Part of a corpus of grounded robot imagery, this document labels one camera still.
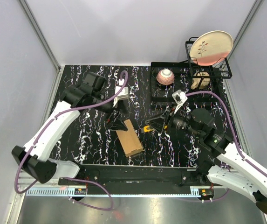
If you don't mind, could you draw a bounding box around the brown cardboard express box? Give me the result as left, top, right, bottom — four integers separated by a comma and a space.
116, 119, 144, 157

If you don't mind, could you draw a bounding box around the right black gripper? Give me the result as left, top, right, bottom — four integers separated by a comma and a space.
145, 102, 202, 139

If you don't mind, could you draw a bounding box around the cream pink plate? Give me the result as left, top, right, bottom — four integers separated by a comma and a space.
189, 30, 233, 66

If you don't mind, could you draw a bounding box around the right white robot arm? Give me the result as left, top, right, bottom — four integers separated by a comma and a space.
145, 108, 267, 215

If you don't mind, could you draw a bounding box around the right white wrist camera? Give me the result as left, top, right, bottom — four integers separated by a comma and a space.
172, 90, 187, 114

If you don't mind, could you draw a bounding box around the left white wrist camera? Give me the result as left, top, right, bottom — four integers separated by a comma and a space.
113, 79, 129, 107

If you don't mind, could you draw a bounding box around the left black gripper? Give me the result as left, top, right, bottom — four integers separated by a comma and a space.
92, 92, 129, 131

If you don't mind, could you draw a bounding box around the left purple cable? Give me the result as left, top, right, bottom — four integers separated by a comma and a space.
14, 70, 129, 210

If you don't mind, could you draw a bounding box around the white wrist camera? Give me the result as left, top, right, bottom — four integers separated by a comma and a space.
113, 79, 129, 107
172, 90, 187, 114

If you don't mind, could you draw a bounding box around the purple cable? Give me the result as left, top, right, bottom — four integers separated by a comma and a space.
14, 70, 129, 210
184, 91, 267, 203

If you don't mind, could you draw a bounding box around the yellow black utility knife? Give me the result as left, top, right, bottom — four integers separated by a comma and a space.
142, 126, 152, 133

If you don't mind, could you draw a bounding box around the beige ceramic mug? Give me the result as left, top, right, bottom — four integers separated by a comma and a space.
191, 72, 210, 90

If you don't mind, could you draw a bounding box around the aluminium frame rail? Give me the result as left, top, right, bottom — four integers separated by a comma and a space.
18, 0, 62, 72

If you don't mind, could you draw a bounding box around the black wire dish rack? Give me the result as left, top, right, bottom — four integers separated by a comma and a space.
150, 37, 233, 103

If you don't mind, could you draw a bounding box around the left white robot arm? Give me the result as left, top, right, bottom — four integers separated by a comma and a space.
11, 70, 129, 185

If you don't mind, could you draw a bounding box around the pink patterned bowl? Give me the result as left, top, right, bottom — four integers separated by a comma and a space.
156, 69, 175, 85

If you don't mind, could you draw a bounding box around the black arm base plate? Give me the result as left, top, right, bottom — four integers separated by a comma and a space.
76, 164, 212, 186

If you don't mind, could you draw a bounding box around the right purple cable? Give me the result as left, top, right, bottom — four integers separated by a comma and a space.
184, 91, 267, 203

